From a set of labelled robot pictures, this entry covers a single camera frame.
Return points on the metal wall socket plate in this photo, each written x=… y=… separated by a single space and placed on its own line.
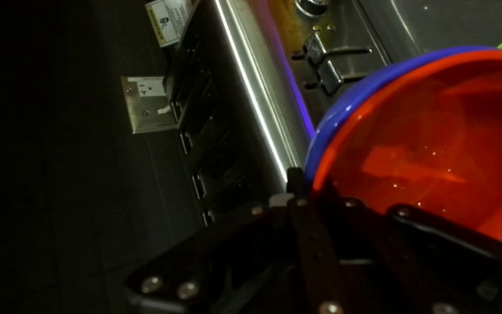
x=146 y=109

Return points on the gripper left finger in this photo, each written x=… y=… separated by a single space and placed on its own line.
x=233 y=253

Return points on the silver round knob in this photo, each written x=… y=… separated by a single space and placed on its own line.
x=312 y=5

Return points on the orange plastic bowl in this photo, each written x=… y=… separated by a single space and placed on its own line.
x=434 y=131

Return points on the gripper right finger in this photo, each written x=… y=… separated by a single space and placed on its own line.
x=434 y=261

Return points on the metal latch bracket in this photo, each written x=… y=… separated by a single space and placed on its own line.
x=325 y=61

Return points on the blue plastic bowl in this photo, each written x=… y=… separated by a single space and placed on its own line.
x=347 y=104

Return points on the white and yellow warning label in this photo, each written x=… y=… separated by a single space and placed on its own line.
x=168 y=19

